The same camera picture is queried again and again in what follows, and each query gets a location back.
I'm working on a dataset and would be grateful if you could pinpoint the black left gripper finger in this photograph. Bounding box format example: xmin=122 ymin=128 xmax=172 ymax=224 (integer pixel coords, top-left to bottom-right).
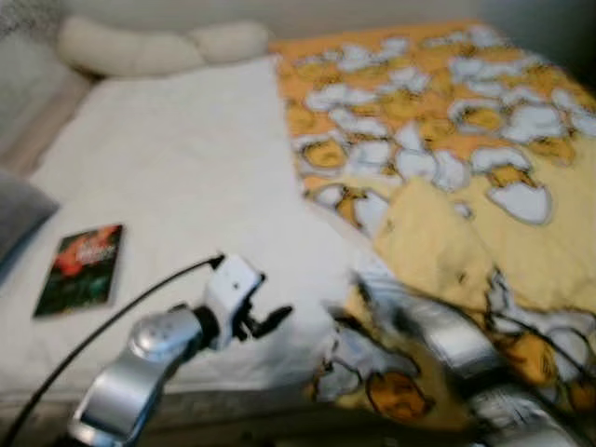
xmin=251 ymin=305 xmax=295 ymax=338

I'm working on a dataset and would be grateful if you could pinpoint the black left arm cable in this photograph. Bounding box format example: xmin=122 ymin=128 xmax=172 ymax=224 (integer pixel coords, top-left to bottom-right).
xmin=0 ymin=255 xmax=227 ymax=446

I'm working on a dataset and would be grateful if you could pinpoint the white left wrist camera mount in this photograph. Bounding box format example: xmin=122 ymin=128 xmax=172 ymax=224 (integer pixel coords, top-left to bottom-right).
xmin=203 ymin=254 xmax=268 ymax=351

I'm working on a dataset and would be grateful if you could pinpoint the dark book with red cover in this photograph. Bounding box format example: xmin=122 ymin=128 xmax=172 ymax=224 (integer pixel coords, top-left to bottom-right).
xmin=34 ymin=223 xmax=126 ymax=320

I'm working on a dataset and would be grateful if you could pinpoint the yellow cartoon egg blanket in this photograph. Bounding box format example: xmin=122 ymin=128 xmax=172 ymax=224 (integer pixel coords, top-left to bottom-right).
xmin=270 ymin=20 xmax=596 ymax=432

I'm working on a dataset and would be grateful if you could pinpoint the bed with white quilted pad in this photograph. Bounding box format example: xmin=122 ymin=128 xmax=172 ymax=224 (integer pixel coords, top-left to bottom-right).
xmin=0 ymin=51 xmax=596 ymax=440

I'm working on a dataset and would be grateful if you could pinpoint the beige long bolster pillow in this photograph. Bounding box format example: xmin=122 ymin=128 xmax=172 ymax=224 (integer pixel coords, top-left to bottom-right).
xmin=58 ymin=17 xmax=272 ymax=79

